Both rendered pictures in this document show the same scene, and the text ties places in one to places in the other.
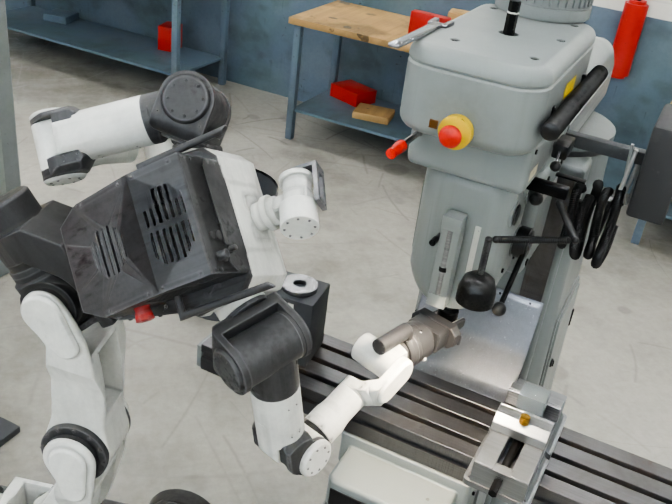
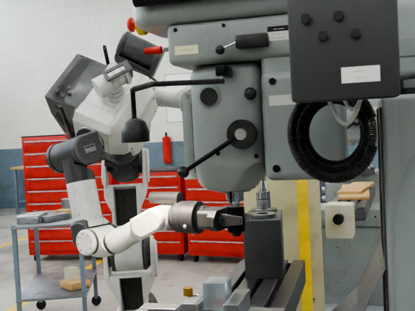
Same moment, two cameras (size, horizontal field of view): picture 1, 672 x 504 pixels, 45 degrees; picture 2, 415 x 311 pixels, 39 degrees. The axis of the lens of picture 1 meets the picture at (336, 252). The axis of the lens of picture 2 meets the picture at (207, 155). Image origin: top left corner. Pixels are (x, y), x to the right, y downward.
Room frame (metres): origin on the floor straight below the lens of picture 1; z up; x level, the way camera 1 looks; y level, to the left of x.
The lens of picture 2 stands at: (1.27, -1.78, 1.48)
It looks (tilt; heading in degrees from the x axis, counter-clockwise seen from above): 3 degrees down; 82
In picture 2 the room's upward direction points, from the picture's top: 3 degrees counter-clockwise
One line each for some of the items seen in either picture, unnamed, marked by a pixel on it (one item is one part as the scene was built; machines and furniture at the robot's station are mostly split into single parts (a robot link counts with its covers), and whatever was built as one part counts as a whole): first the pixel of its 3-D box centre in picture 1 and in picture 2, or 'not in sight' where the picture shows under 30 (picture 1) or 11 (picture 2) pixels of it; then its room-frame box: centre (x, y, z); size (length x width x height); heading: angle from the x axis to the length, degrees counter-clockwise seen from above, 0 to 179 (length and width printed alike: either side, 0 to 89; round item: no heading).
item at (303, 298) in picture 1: (278, 311); (264, 240); (1.72, 0.13, 1.09); 0.22 x 0.12 x 0.20; 73
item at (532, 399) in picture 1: (532, 403); (217, 292); (1.47, -0.48, 1.10); 0.06 x 0.05 x 0.06; 66
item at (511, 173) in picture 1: (492, 131); (243, 45); (1.60, -0.29, 1.68); 0.34 x 0.24 x 0.10; 157
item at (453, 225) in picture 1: (446, 259); (191, 139); (1.46, -0.23, 1.45); 0.04 x 0.04 x 0.21; 67
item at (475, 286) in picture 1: (477, 287); (134, 129); (1.31, -0.27, 1.48); 0.07 x 0.07 x 0.06
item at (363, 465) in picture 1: (418, 447); not in sight; (1.56, -0.27, 0.85); 0.50 x 0.35 x 0.12; 157
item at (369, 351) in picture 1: (388, 349); (171, 211); (1.40, -0.14, 1.24); 0.11 x 0.11 x 0.11; 52
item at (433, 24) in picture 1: (420, 32); not in sight; (1.46, -0.10, 1.89); 0.24 x 0.04 x 0.01; 156
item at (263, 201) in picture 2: not in sight; (263, 201); (1.74, 0.17, 1.21); 0.05 x 0.05 x 0.05
